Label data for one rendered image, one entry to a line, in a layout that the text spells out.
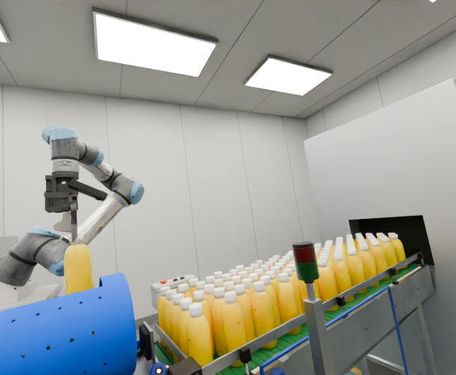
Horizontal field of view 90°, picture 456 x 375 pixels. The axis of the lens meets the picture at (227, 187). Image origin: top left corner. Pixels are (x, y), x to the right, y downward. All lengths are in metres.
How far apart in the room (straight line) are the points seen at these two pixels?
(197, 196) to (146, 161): 0.98
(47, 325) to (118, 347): 0.17
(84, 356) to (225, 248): 3.44
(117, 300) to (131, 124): 3.42
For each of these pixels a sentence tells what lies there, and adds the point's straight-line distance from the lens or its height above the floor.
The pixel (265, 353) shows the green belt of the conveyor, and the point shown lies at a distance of 0.95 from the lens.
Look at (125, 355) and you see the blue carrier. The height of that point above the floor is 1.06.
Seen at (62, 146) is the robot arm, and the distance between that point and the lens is 0.89.
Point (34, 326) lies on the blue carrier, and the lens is 0.74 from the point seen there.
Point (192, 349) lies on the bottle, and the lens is 0.81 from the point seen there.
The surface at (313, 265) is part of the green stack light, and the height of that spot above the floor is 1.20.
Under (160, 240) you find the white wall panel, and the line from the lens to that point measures 3.68.
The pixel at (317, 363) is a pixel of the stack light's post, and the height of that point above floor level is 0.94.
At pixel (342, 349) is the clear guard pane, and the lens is 1.08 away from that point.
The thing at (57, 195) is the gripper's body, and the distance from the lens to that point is 0.86.
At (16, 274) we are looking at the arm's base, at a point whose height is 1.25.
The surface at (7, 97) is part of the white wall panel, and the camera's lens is 4.20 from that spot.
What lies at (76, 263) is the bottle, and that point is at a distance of 0.85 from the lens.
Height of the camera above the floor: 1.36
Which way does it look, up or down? 7 degrees up
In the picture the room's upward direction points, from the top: 8 degrees counter-clockwise
